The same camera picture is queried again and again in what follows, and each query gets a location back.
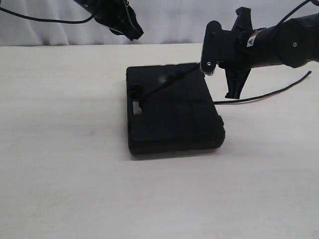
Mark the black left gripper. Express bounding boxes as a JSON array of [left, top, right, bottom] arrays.
[[74, 0, 144, 41]]

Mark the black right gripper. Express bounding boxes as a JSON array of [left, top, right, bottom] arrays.
[[219, 7, 254, 99]]

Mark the black cord with loop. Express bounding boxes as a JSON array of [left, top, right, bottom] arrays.
[[142, 62, 313, 107]]

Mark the black plastic carrying case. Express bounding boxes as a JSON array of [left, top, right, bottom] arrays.
[[126, 62, 226, 157]]

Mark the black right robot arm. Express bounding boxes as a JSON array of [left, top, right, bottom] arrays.
[[217, 8, 319, 100]]

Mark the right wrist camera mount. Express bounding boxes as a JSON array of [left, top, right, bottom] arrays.
[[200, 20, 222, 76]]

